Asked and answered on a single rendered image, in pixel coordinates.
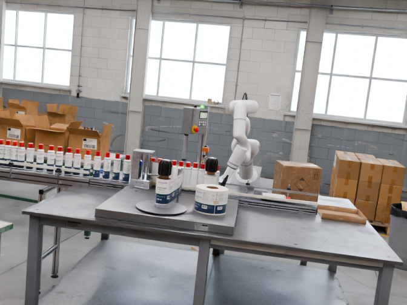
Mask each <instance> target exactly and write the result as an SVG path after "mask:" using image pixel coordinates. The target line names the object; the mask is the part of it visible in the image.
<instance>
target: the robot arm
mask: <svg viewBox="0 0 407 305"><path fill-rule="evenodd" d="M258 109H259V104H258V103H257V102H256V101H255V100H234V101H231V102H230V104H229V106H228V111H229V112H230V114H231V115H232V116H233V117H234V123H233V137H234V139H233V141H232V143H231V150H232V152H233V153H232V155H231V157H230V159H229V161H228V163H227V166H228V168H227V169H226V171H225V173H224V175H223V177H222V179H223V181H222V183H221V184H220V186H224V187H225V185H226V182H227V181H229V179H230V177H231V176H232V174H233V172H234V170H236V169H238V167H239V169H238V170H237V172H236V179H237V180H238V181H239V182H241V183H244V184H246V182H247V180H249V183H252V182H254V181H255V180H256V179H257V171H256V170H255V169H254V168H253V157H254V156H256V155H257V153H258V152H259V150H260V143H259V142H258V141H257V140H254V139H247V137H246V136H247V135H248V134H249V132H250V120H249V118H247V114H253V113H256V112H257V111H258Z"/></svg>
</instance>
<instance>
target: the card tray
mask: <svg viewBox="0 0 407 305"><path fill-rule="evenodd" d="M317 212H318V213H319V215H320V217H321V218H324V219H329V220H338V221H347V222H353V223H362V224H366V221H367V218H366V217H365V216H364V215H363V214H362V212H361V211H360V210H359V209H353V208H344V207H338V206H330V205H320V204H318V206H317Z"/></svg>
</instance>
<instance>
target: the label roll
mask: <svg viewBox="0 0 407 305"><path fill-rule="evenodd" d="M228 190H229V189H228V188H226V187H224V186H220V185H212V184H199V185H196V195H195V201H194V210H195V211H197V212H200V213H202V214H208V215H222V214H225V213H226V211H227V200H228Z"/></svg>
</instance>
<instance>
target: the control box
mask: <svg viewBox="0 0 407 305"><path fill-rule="evenodd" d="M200 111H207V112H208V109H205V108H194V107H184V110H183V117H182V129H181V133H184V134H206V130H207V126H198V124H199V120H201V121H207V119H200V118H199V115H200ZM207 118H208V113H207ZM195 127H198V128H199V131H198V132H195V131H194V128H195Z"/></svg>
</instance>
